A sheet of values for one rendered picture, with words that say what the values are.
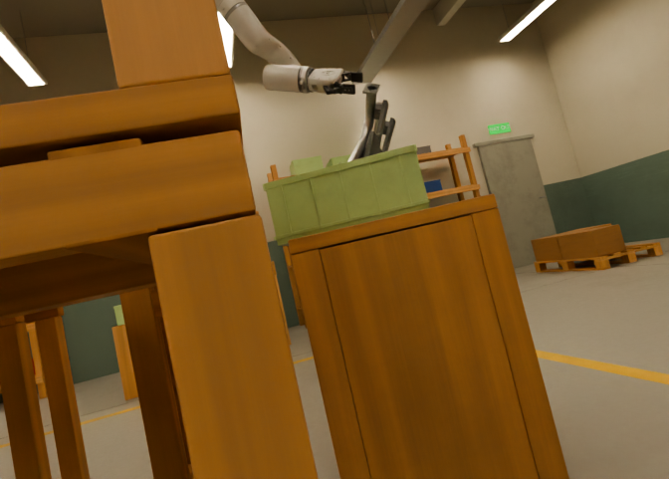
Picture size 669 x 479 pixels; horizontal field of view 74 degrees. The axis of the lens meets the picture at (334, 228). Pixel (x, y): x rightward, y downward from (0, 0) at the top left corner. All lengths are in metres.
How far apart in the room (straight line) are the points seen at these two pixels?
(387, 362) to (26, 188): 0.87
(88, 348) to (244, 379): 6.22
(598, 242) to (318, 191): 4.78
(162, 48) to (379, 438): 0.96
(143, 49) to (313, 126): 6.54
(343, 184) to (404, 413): 0.58
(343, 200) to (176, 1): 0.80
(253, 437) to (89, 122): 0.27
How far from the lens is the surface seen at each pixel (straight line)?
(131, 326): 1.22
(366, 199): 1.14
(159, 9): 0.43
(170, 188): 0.37
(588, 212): 9.00
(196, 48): 0.41
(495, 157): 7.96
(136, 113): 0.39
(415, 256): 1.09
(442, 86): 8.00
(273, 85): 1.55
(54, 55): 7.45
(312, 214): 1.16
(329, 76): 1.48
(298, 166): 6.10
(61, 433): 1.48
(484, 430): 1.19
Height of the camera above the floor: 0.70
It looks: 5 degrees up
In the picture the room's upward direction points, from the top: 13 degrees counter-clockwise
